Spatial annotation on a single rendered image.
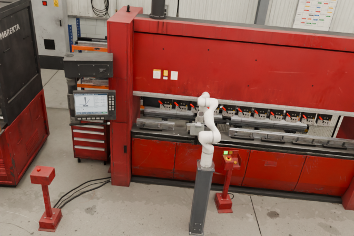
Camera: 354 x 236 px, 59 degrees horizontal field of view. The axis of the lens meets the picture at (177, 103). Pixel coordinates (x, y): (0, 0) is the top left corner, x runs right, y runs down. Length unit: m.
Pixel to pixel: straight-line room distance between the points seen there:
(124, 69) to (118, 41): 0.33
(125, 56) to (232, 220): 2.44
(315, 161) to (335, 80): 1.11
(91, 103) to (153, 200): 1.63
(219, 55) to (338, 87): 1.47
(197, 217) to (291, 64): 2.08
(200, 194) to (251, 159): 1.03
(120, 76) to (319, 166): 2.82
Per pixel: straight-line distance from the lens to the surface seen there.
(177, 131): 4.13
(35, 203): 4.56
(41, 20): 8.07
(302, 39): 3.77
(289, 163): 4.45
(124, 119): 3.91
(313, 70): 3.97
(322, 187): 4.86
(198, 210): 3.76
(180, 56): 3.68
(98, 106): 3.55
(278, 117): 4.13
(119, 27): 3.46
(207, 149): 3.23
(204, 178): 3.44
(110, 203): 4.37
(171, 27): 3.57
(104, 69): 3.38
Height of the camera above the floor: 3.13
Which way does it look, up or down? 28 degrees down
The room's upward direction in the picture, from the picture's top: 5 degrees clockwise
